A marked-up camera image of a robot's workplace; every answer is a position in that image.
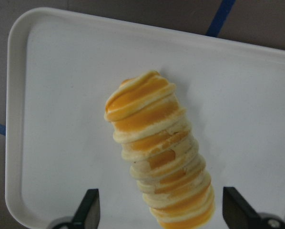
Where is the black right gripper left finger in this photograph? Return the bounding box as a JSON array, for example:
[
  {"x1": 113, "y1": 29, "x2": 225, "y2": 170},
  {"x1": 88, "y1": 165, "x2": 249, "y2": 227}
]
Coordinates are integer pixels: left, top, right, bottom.
[{"x1": 71, "y1": 189, "x2": 100, "y2": 229}]

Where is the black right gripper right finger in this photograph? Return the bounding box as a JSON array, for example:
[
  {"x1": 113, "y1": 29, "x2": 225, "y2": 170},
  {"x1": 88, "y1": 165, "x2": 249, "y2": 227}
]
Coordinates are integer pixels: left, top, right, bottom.
[{"x1": 222, "y1": 187, "x2": 261, "y2": 229}]

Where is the spiral orange bread roll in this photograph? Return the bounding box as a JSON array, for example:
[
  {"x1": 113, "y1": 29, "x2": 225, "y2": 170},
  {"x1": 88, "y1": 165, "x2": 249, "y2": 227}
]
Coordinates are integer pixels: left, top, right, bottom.
[{"x1": 104, "y1": 71, "x2": 215, "y2": 229}]

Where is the white rectangular tray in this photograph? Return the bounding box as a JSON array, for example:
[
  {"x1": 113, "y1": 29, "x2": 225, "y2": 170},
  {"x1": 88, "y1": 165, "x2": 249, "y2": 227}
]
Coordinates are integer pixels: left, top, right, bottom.
[{"x1": 5, "y1": 8, "x2": 285, "y2": 229}]

